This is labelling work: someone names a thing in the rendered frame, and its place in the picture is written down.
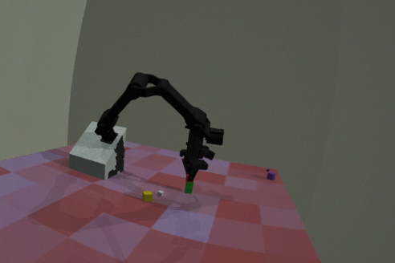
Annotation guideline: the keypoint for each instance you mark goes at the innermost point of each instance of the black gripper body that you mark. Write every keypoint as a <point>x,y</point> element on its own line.
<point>192,155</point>

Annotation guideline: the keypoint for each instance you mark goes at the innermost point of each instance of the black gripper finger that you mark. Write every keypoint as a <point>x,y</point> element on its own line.
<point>185,162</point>
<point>192,172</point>

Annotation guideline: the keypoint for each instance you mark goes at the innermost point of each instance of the small yellow block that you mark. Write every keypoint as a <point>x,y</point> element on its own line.
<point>147,196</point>

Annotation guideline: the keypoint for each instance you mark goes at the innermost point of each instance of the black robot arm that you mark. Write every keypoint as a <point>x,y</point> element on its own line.
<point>195,118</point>

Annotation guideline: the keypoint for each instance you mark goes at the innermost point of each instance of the small purple cube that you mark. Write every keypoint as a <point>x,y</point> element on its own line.
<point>271,176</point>

